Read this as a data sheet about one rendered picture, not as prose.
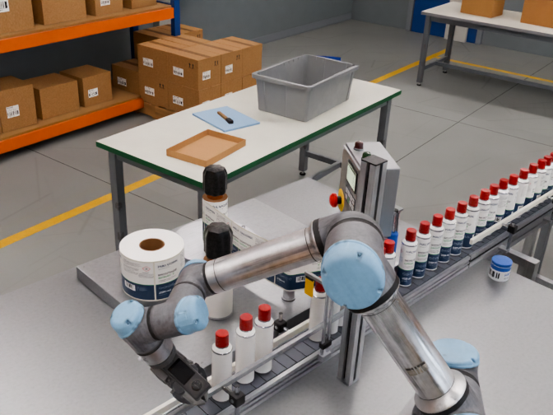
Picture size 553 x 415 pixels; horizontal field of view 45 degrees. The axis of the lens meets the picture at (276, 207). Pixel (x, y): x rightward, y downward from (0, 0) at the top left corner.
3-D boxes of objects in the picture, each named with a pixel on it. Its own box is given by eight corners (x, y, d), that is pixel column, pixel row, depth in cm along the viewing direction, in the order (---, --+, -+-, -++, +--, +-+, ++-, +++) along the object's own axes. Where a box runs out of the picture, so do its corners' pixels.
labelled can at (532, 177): (514, 207, 276) (525, 161, 266) (527, 207, 276) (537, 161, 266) (518, 212, 271) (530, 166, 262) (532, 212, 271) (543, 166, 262)
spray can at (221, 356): (222, 385, 175) (223, 323, 166) (235, 396, 172) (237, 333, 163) (207, 395, 172) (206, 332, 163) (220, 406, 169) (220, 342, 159)
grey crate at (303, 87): (302, 86, 434) (304, 53, 424) (357, 99, 416) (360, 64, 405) (248, 110, 389) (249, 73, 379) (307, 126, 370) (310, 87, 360)
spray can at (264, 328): (262, 359, 185) (265, 298, 176) (275, 369, 182) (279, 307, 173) (248, 367, 182) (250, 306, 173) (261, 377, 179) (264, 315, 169)
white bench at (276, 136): (300, 169, 513) (307, 67, 475) (387, 198, 474) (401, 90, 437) (107, 273, 376) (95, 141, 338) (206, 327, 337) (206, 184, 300)
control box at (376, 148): (372, 206, 182) (380, 141, 173) (391, 237, 167) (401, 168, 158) (336, 207, 181) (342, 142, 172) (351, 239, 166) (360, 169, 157)
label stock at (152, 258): (121, 268, 222) (118, 230, 216) (182, 263, 226) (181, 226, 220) (123, 304, 205) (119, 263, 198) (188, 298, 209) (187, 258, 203)
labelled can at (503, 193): (496, 231, 256) (508, 184, 246) (484, 226, 259) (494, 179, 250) (503, 227, 259) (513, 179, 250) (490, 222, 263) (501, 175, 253)
